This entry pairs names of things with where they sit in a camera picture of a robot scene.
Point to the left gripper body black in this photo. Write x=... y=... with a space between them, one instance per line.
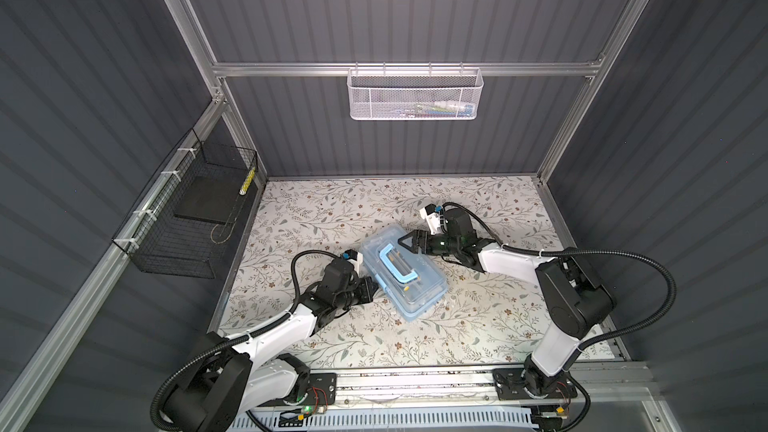
x=347 y=300

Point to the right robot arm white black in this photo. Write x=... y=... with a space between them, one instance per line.
x=574 y=293

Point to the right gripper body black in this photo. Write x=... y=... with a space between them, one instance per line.
x=442 y=246

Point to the floral table mat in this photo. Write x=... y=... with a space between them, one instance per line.
x=483 y=319

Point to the light blue plastic tool box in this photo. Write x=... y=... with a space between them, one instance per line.
x=411 y=281

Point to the white wire mesh basket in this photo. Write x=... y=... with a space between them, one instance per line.
x=421 y=94

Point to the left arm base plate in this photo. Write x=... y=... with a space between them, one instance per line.
x=318 y=389

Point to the black wire mesh basket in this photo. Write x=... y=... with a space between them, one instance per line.
x=192 y=215

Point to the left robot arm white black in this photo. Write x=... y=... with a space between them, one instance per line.
x=234 y=374

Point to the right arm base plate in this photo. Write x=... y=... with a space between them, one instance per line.
x=521 y=383

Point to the white slotted cable duct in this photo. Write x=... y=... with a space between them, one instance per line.
x=472 y=418

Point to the yellow marker in black basket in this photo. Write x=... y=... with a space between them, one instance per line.
x=247 y=181

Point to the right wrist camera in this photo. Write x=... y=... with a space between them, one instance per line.
x=432 y=215

